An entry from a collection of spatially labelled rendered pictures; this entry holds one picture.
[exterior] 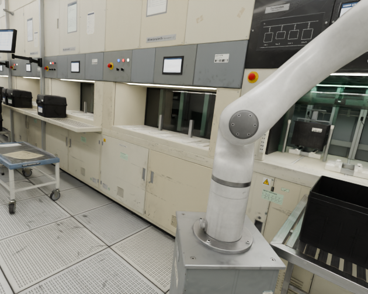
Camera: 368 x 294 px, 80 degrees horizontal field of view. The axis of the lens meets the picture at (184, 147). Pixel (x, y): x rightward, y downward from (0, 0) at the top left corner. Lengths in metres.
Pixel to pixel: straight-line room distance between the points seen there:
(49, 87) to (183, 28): 2.38
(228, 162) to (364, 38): 0.41
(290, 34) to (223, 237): 1.09
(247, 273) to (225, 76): 1.12
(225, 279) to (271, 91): 0.51
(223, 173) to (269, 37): 0.97
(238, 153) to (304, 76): 0.26
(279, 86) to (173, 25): 1.34
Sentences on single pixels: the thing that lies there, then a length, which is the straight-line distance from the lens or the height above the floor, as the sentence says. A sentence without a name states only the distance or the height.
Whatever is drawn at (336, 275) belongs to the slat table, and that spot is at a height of 0.76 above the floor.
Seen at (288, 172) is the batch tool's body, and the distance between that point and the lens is 1.35.
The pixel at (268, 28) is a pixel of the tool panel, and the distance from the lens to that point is 1.45.
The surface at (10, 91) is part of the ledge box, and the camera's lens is 4.28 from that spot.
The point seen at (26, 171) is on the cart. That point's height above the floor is 0.08.
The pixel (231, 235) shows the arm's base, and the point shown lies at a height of 0.80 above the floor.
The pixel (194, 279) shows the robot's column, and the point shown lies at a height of 0.71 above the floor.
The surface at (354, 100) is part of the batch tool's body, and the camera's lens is 1.80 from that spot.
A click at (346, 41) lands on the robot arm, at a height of 1.34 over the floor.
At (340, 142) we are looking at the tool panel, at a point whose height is 0.99.
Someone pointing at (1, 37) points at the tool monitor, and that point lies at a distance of 3.66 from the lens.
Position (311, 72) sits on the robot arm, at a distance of 0.65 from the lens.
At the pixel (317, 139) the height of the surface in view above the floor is 1.01.
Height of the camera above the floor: 1.16
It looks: 12 degrees down
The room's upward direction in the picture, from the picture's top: 6 degrees clockwise
